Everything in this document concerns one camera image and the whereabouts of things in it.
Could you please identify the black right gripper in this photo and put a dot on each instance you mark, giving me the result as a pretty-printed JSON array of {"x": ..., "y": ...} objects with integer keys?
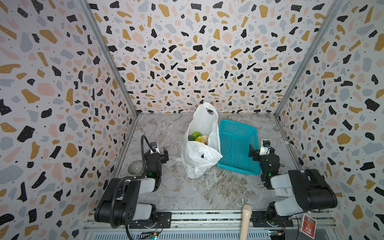
[{"x": 256, "y": 154}]

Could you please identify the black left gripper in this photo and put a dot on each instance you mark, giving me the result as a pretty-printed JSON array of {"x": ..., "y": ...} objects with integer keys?
[{"x": 162, "y": 157}]

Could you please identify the teal plastic basket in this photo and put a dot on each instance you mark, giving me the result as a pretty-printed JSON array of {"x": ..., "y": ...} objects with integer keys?
[{"x": 236, "y": 139}]

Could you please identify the white plastic bag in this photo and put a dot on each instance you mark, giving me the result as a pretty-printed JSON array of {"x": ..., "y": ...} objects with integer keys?
[{"x": 197, "y": 157}]

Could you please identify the green custard apple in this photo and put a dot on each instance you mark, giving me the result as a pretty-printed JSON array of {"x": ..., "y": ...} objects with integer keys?
[{"x": 196, "y": 134}]

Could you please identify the yellow banana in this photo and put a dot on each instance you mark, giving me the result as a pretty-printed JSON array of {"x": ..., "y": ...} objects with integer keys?
[{"x": 199, "y": 139}]

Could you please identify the green avocado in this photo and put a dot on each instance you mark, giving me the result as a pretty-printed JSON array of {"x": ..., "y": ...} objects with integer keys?
[{"x": 191, "y": 138}]

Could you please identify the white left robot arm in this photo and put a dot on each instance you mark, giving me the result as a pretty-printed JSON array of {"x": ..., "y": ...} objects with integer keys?
[{"x": 120, "y": 206}]

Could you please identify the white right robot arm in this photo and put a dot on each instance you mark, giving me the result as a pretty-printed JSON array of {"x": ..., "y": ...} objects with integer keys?
[{"x": 309, "y": 188}]

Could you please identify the grey round cup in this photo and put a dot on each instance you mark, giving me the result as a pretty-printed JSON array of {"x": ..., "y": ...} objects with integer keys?
[{"x": 135, "y": 169}]

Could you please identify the white box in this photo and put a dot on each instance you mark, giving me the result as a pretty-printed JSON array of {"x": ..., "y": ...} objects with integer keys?
[{"x": 284, "y": 193}]

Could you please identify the red label card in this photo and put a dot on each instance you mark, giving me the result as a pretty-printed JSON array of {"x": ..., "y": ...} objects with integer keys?
[{"x": 308, "y": 226}]

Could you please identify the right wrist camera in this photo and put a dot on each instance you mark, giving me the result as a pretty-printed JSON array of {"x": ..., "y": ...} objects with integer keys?
[{"x": 265, "y": 147}]

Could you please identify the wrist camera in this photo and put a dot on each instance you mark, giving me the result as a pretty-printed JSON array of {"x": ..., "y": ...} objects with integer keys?
[
  {"x": 265, "y": 147},
  {"x": 155, "y": 146}
]

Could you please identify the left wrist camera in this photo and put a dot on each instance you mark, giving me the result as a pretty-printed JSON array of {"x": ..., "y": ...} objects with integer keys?
[{"x": 155, "y": 146}]

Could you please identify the beige wooden handle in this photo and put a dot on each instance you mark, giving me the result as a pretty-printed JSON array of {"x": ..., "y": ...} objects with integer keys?
[{"x": 246, "y": 217}]

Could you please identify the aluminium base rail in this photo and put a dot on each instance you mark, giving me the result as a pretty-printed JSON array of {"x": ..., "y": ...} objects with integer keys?
[{"x": 197, "y": 225}]

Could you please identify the metal corner post right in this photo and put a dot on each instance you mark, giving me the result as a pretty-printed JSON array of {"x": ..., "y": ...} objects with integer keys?
[{"x": 331, "y": 14}]

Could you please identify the metal corner post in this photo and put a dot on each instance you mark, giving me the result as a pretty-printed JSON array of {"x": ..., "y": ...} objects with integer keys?
[
  {"x": 331, "y": 14},
  {"x": 84, "y": 5}
]

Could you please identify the metal corner post left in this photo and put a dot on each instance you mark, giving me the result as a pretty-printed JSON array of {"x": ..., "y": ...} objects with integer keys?
[{"x": 84, "y": 5}]

